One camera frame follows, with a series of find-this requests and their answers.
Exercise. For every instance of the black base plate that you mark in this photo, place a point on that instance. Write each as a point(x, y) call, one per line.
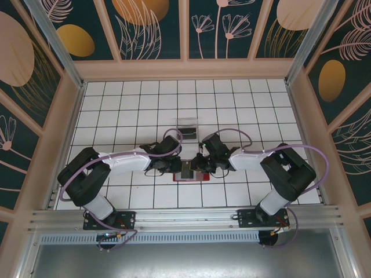
point(246, 218)
point(127, 220)

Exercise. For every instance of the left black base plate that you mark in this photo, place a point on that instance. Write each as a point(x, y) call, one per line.
point(127, 220)

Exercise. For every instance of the aluminium corner post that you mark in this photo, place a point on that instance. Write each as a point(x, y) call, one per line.
point(55, 43)
point(307, 40)

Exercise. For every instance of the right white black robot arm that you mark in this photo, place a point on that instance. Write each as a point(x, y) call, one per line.
point(249, 162)

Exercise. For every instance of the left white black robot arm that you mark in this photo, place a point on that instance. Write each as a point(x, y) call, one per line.
point(127, 162)

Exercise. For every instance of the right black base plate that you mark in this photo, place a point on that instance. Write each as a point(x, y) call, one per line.
point(246, 218)

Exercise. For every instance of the clear plastic box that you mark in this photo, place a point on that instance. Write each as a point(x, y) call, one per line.
point(188, 123)

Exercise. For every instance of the grey metal sheet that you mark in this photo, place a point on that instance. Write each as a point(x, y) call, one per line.
point(185, 260)

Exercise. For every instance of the aluminium side rail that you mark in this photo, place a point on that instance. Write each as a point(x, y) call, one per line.
point(298, 116)
point(74, 116)

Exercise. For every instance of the red card holder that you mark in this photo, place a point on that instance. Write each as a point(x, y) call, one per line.
point(203, 177)

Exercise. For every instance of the aluminium front rail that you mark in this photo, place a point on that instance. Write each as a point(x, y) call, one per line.
point(185, 217)

